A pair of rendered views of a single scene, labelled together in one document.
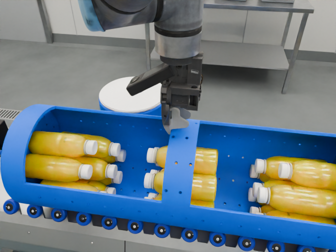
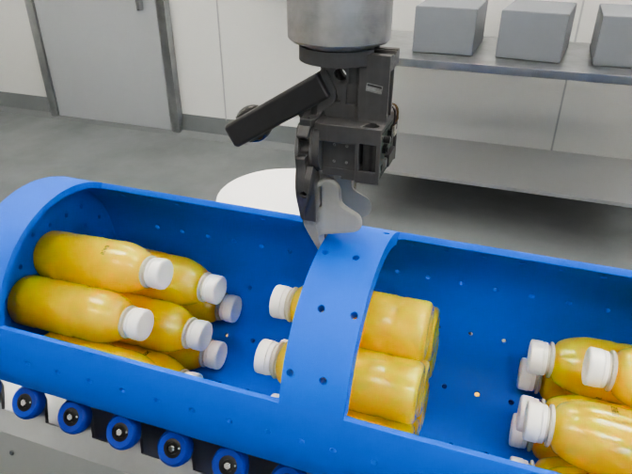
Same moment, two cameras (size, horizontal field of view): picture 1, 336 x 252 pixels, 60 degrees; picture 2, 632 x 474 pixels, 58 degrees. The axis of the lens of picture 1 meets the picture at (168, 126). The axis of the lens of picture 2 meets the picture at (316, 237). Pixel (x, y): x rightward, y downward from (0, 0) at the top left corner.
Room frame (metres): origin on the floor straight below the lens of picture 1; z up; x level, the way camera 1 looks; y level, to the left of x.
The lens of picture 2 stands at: (0.03, -0.09, 1.54)
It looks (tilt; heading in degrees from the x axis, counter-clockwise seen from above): 30 degrees down; 10
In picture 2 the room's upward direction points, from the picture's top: straight up
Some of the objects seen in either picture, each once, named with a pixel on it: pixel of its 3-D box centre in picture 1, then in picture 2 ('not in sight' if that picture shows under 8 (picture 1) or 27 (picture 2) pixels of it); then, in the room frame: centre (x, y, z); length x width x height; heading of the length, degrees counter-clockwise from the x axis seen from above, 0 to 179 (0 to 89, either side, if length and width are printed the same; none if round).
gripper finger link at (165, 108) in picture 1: (166, 106); (311, 176); (0.53, 0.00, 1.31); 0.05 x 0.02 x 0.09; 170
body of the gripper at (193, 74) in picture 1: (180, 79); (345, 111); (0.55, -0.03, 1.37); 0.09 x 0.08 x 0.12; 80
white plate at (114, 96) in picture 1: (132, 93); (286, 197); (1.04, 0.15, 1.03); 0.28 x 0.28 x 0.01
